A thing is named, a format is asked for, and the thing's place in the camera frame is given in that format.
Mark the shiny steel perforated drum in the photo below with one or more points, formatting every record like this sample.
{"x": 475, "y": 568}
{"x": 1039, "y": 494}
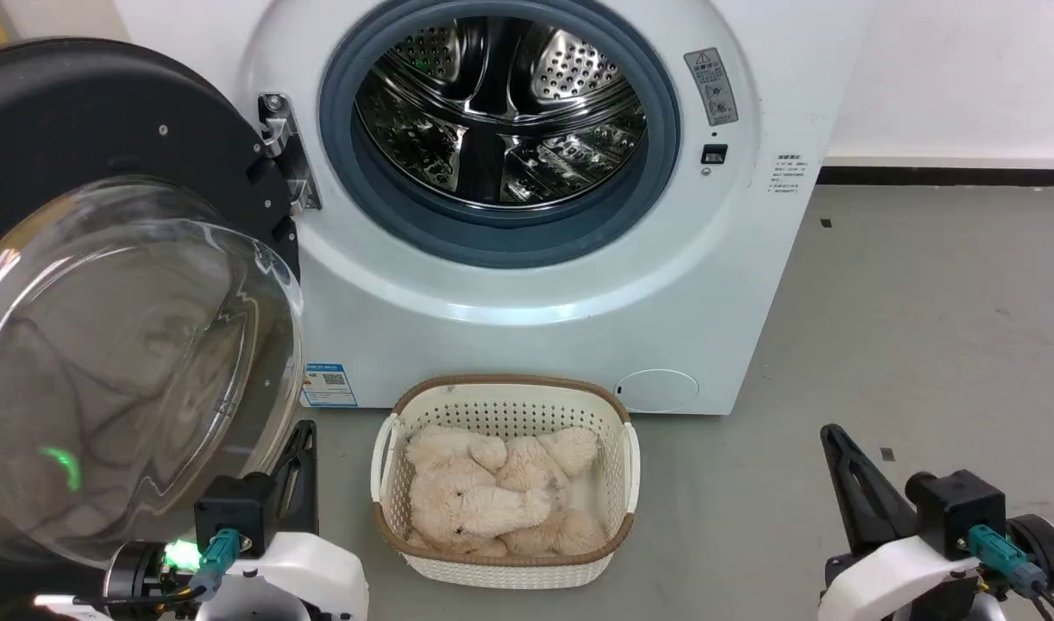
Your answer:
{"x": 492, "y": 86}

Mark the white plastic laundry basket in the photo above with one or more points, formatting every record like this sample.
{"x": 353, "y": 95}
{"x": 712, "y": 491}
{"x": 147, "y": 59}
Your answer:
{"x": 501, "y": 405}

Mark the white front-load washing machine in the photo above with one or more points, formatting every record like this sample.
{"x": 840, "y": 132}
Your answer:
{"x": 579, "y": 345}

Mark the round white filter cover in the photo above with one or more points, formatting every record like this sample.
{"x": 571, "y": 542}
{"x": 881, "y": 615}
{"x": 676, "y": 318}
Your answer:
{"x": 656, "y": 391}

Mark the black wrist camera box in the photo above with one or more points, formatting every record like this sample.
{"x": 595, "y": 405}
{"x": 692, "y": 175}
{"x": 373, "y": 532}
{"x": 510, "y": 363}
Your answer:
{"x": 234, "y": 509}
{"x": 958, "y": 509}

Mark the black wall baseboard strip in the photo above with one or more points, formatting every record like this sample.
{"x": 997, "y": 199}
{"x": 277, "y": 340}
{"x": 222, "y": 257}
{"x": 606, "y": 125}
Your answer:
{"x": 950, "y": 176}

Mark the teal left camera connector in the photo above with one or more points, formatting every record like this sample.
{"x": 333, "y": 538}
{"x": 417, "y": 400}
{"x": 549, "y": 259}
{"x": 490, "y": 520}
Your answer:
{"x": 218, "y": 556}

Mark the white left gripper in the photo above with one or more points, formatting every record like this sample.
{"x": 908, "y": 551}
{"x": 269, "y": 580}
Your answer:
{"x": 311, "y": 573}

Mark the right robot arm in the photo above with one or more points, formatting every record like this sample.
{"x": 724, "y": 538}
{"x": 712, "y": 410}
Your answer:
{"x": 1044, "y": 552}

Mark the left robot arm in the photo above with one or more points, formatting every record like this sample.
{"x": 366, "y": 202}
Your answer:
{"x": 134, "y": 571}

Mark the black door latch slot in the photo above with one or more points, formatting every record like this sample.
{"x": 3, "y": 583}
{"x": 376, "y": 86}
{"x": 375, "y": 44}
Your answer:
{"x": 714, "y": 154}

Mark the metal door hinge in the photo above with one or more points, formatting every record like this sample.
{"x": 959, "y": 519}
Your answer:
{"x": 279, "y": 129}

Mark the black washing machine door glass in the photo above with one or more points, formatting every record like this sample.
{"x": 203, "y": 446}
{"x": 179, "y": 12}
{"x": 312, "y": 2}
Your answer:
{"x": 78, "y": 112}

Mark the grey warning sticker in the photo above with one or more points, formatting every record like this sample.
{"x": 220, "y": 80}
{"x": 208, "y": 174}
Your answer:
{"x": 711, "y": 86}

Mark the teal right camera connector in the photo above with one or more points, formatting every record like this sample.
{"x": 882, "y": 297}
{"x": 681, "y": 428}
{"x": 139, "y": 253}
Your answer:
{"x": 997, "y": 550}

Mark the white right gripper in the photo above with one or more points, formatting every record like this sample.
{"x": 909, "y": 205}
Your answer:
{"x": 889, "y": 582}

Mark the blue white energy label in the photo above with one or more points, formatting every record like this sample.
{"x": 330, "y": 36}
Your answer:
{"x": 329, "y": 385}

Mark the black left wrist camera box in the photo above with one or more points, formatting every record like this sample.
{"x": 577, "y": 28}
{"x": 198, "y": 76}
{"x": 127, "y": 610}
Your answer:
{"x": 234, "y": 509}

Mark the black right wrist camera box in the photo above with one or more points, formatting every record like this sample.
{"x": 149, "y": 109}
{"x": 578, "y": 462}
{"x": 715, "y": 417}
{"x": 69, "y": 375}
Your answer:
{"x": 958, "y": 509}

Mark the teal camera connector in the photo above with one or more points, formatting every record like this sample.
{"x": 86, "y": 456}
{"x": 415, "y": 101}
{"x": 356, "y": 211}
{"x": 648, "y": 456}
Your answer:
{"x": 218, "y": 556}
{"x": 997, "y": 550}

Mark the beige plush teddy bear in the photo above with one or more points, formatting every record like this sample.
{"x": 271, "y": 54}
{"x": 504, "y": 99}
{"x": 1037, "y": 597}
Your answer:
{"x": 484, "y": 504}

